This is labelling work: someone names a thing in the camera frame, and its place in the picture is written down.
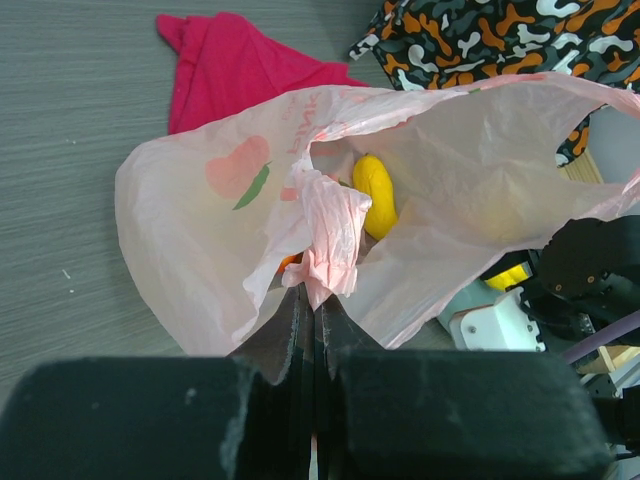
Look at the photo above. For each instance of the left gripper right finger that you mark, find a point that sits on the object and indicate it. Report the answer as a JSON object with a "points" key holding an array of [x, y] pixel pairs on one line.
{"points": [[437, 414]]}

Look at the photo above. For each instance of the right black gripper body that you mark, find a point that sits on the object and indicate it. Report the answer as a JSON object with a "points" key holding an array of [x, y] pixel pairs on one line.
{"points": [[586, 278]]}

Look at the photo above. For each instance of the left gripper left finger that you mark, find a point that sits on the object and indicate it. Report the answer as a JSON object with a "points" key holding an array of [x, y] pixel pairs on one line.
{"points": [[243, 416]]}

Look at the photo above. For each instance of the pink plastic bag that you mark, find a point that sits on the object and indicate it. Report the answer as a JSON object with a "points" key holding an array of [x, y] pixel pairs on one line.
{"points": [[205, 217]]}

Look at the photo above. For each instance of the large yellow banana bunch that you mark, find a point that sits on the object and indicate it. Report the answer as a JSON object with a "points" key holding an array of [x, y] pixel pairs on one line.
{"points": [[371, 177]]}

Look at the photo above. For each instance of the small yellow banana bunch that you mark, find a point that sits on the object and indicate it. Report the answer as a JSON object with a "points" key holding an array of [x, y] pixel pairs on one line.
{"points": [[509, 278]]}

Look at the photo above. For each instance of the orange fake persimmon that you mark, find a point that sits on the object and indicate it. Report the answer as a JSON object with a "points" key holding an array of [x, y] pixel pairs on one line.
{"points": [[292, 259]]}

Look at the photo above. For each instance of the grey-green plate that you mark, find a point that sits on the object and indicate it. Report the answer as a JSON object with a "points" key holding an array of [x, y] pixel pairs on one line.
{"points": [[476, 294]]}

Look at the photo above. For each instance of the patterned orange black fabric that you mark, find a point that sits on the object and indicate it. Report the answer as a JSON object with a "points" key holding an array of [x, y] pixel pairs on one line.
{"points": [[431, 44]]}

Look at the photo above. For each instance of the red cloth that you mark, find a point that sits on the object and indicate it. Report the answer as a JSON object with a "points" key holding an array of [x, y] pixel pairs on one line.
{"points": [[226, 65]]}

